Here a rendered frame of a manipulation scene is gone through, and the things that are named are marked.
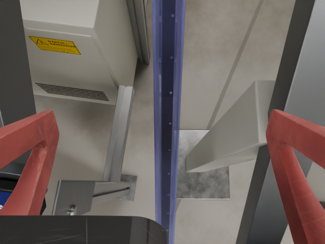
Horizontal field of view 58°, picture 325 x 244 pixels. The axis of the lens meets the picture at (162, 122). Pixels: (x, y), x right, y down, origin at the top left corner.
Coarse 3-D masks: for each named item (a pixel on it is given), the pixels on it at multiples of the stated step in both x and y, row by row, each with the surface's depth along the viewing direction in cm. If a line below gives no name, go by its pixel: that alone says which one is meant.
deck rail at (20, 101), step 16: (0, 0) 25; (16, 0) 27; (0, 16) 25; (16, 16) 27; (0, 32) 25; (16, 32) 28; (0, 48) 26; (16, 48) 28; (0, 64) 26; (16, 64) 28; (0, 80) 26; (16, 80) 29; (0, 96) 26; (16, 96) 29; (32, 96) 32; (0, 112) 27; (16, 112) 30; (32, 112) 33; (16, 160) 31
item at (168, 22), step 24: (168, 0) 12; (168, 24) 13; (168, 48) 13; (168, 72) 14; (168, 96) 15; (168, 120) 16; (168, 144) 17; (168, 168) 18; (168, 192) 19; (168, 216) 20; (168, 240) 22
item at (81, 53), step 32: (32, 0) 52; (64, 0) 52; (96, 0) 52; (32, 32) 56; (64, 32) 54; (96, 32) 53; (128, 32) 84; (32, 64) 74; (64, 64) 71; (96, 64) 68; (128, 64) 92; (64, 96) 103; (96, 96) 96
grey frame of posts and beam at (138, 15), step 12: (132, 0) 76; (144, 0) 80; (132, 12) 81; (144, 12) 83; (132, 24) 87; (144, 24) 87; (144, 36) 94; (144, 48) 102; (144, 60) 115; (96, 192) 57; (108, 192) 70; (120, 192) 84; (96, 204) 54
